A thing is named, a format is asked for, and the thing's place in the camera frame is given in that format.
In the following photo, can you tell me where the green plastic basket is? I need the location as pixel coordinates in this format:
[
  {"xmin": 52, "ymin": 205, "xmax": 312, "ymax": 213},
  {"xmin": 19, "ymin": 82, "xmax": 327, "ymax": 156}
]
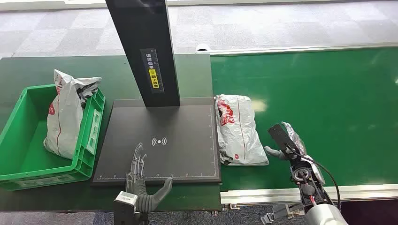
[{"xmin": 0, "ymin": 84, "xmax": 106, "ymax": 191}]

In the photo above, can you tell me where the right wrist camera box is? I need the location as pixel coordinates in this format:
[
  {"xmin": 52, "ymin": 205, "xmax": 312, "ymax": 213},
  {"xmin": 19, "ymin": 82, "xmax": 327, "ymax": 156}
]
[{"xmin": 268, "ymin": 124, "xmax": 297, "ymax": 157}]

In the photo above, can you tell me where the wide aluminium conveyor rail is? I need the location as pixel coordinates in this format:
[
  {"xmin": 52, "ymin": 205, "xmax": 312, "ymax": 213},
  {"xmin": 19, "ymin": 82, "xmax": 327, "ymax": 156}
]
[{"xmin": 220, "ymin": 184, "xmax": 398, "ymax": 206}]

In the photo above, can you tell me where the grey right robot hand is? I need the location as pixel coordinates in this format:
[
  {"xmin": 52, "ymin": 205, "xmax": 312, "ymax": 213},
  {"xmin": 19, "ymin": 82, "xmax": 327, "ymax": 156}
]
[{"xmin": 264, "ymin": 121, "xmax": 308, "ymax": 161}]

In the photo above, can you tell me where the yellow warning sticker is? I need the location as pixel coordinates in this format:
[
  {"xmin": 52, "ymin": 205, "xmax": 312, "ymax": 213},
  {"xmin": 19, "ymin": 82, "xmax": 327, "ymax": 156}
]
[{"xmin": 148, "ymin": 68, "xmax": 161, "ymax": 90}]

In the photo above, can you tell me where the white red-print mailer package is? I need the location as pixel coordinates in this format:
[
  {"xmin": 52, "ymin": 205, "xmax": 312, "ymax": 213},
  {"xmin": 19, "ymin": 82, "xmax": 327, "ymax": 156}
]
[{"xmin": 214, "ymin": 94, "xmax": 270, "ymax": 166}]

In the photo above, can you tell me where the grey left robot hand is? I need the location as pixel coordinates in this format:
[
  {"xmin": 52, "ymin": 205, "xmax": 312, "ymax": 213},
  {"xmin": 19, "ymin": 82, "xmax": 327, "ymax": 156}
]
[{"xmin": 126, "ymin": 142, "xmax": 174, "ymax": 214}]

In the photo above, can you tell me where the white red-striped mailer package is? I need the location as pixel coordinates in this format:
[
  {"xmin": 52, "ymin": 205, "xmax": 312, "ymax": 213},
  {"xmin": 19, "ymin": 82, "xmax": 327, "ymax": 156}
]
[{"xmin": 43, "ymin": 69, "xmax": 102, "ymax": 160}]

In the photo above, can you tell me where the thin aluminium conveyor rail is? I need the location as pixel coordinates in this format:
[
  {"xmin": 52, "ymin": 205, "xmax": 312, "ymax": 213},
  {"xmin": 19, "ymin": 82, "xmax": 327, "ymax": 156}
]
[{"xmin": 196, "ymin": 42, "xmax": 398, "ymax": 56}]

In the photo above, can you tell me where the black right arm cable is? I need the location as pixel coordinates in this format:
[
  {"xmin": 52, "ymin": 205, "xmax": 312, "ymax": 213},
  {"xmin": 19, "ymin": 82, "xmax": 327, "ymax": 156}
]
[{"xmin": 285, "ymin": 145, "xmax": 342, "ymax": 212}]

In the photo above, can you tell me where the dark green table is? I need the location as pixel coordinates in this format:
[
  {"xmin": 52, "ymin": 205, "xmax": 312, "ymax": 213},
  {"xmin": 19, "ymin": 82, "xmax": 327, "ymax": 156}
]
[{"xmin": 0, "ymin": 54, "xmax": 222, "ymax": 213}]

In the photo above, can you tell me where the black weighing device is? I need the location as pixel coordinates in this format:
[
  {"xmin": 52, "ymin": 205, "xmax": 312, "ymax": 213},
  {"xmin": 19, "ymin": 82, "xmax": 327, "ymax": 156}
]
[{"xmin": 91, "ymin": 0, "xmax": 222, "ymax": 187}]

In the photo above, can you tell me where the grey metal conveyor bracket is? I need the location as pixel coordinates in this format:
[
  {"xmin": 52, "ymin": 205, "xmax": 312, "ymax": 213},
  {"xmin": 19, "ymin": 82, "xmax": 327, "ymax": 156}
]
[{"xmin": 260, "ymin": 203, "xmax": 305, "ymax": 225}]

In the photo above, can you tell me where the green conveyor belt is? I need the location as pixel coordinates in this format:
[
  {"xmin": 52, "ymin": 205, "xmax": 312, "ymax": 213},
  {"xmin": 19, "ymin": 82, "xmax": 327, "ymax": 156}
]
[{"xmin": 211, "ymin": 47, "xmax": 398, "ymax": 192}]

